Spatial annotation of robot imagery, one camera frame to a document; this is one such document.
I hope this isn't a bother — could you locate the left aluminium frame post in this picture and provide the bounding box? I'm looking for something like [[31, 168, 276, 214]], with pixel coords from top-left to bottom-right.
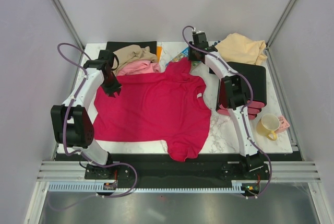
[[51, 0, 85, 49]]

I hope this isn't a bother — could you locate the navy white folded cloth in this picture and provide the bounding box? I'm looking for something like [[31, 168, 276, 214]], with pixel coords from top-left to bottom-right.
[[209, 41, 220, 74]]

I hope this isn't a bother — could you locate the magenta t shirt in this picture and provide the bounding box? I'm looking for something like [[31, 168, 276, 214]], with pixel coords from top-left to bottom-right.
[[93, 58, 211, 162]]

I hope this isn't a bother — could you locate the cream yellow t shirt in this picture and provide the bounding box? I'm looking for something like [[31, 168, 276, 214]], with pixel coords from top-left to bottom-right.
[[215, 33, 267, 65]]

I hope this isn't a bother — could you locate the black pink drawer organizer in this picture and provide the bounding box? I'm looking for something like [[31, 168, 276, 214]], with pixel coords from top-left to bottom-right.
[[216, 62, 267, 120]]

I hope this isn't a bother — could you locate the right aluminium frame post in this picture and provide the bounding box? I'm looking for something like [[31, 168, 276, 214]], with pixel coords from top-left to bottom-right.
[[267, 0, 314, 48]]

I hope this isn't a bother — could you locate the white slotted cable duct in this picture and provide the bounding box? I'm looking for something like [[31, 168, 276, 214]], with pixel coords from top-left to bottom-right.
[[47, 182, 246, 193]]

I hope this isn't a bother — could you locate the black notebook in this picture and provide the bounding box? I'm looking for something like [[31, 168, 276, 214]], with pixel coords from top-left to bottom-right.
[[105, 41, 157, 54]]

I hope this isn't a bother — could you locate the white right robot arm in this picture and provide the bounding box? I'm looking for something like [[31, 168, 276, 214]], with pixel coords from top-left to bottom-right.
[[182, 26, 259, 157]]

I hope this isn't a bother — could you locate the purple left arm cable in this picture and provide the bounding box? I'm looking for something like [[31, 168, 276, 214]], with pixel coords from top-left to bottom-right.
[[48, 42, 138, 211]]

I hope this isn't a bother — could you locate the light pink t shirt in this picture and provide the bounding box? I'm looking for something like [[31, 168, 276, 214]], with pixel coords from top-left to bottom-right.
[[117, 60, 161, 76]]

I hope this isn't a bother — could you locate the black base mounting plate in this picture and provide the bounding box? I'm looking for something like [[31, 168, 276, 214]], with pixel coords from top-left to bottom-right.
[[85, 154, 270, 188]]

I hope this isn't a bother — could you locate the yellow mug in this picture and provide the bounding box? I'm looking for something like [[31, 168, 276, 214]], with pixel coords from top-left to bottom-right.
[[256, 114, 280, 141]]

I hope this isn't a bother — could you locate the aluminium frame post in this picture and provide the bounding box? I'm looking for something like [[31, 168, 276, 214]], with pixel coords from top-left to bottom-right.
[[267, 0, 314, 48], [51, 0, 85, 49]]

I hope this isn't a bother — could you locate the pink small box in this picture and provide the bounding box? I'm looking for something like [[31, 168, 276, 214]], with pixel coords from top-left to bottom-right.
[[276, 115, 290, 134]]

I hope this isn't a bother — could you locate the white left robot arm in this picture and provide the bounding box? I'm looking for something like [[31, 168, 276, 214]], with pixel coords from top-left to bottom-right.
[[51, 50, 121, 179]]

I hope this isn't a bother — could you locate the beige t shirt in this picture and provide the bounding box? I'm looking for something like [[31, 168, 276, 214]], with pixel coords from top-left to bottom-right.
[[113, 44, 158, 75]]

